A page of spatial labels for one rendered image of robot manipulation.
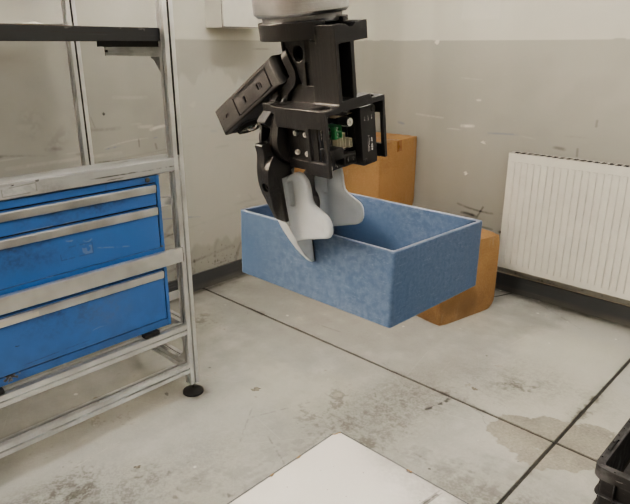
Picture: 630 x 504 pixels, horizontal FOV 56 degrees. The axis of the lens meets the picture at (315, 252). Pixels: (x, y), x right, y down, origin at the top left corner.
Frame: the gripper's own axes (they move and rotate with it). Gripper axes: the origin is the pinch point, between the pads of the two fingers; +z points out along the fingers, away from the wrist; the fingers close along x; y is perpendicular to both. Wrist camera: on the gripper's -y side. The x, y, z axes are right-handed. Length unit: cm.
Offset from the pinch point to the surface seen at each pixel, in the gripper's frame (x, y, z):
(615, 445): 62, 11, 63
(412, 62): 252, -178, 26
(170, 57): 73, -140, -4
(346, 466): 12.2, -10.7, 43.9
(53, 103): 65, -227, 15
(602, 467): 52, 12, 60
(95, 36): 51, -142, -13
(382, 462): 16.7, -7.5, 44.5
